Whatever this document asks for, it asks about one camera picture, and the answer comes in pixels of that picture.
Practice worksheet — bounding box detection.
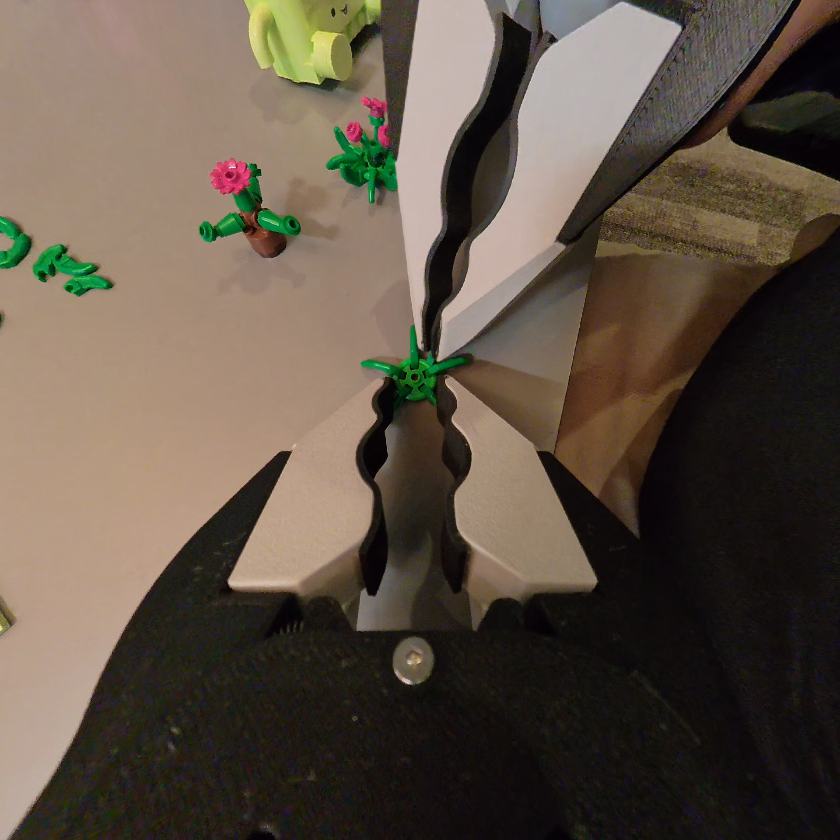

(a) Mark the group of loose green leaves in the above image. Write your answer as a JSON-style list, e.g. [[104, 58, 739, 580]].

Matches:
[[0, 217, 114, 329]]

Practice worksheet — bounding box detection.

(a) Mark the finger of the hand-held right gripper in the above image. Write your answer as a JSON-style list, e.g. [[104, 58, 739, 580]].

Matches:
[[436, 3, 685, 361], [395, 0, 540, 349]]

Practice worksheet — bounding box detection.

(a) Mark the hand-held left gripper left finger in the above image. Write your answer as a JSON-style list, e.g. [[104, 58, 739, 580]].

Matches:
[[227, 375, 398, 627]]

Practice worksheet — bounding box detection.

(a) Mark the green bush with pink flowers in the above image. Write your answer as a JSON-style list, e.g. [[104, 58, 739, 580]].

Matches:
[[326, 97, 399, 204]]

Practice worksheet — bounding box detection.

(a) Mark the pink flower on brown stem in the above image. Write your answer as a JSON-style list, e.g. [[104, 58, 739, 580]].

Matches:
[[199, 159, 303, 259]]

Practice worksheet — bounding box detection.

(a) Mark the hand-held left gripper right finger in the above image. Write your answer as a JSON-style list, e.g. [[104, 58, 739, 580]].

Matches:
[[435, 377, 599, 627]]

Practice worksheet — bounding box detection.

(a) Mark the green spiky plant base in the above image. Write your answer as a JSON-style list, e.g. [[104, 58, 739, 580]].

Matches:
[[361, 325, 472, 404]]

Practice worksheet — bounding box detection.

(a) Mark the person's right hand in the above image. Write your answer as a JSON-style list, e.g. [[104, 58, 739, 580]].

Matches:
[[696, 0, 840, 148]]

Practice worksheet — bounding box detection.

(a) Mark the lime green brick pot figure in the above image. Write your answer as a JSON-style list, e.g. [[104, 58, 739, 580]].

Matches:
[[244, 0, 382, 85]]

